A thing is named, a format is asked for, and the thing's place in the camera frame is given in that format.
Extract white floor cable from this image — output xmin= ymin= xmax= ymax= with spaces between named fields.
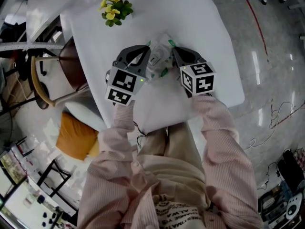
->
xmin=246 ymin=101 xmax=296 ymax=150

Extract yellow flower pot plant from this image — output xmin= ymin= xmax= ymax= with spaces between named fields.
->
xmin=98 ymin=0 xmax=134 ymax=28

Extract person's right forearm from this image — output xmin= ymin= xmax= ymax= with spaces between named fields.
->
xmin=193 ymin=94 xmax=240 ymax=152

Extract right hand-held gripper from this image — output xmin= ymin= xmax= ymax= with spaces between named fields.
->
xmin=172 ymin=46 xmax=216 ymax=99

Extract person's body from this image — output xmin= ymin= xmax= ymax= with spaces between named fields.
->
xmin=77 ymin=120 xmax=264 ymax=229

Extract orange cushion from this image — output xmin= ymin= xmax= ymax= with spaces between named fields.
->
xmin=56 ymin=112 xmax=100 ymax=161

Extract brown seat wooden chair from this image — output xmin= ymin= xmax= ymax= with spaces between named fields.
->
xmin=30 ymin=36 xmax=90 ymax=110

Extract person's left forearm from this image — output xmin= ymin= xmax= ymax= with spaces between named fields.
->
xmin=97 ymin=100 xmax=136 ymax=162

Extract white square table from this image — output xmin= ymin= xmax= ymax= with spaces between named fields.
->
xmin=59 ymin=0 xmax=245 ymax=135

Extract black metal frame stand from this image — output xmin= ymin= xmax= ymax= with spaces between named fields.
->
xmin=37 ymin=160 xmax=72 ymax=198

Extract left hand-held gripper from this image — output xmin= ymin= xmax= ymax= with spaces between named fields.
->
xmin=104 ymin=45 xmax=151 ymax=106

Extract white tissue packet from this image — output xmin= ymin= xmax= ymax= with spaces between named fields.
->
xmin=145 ymin=33 xmax=177 ymax=80

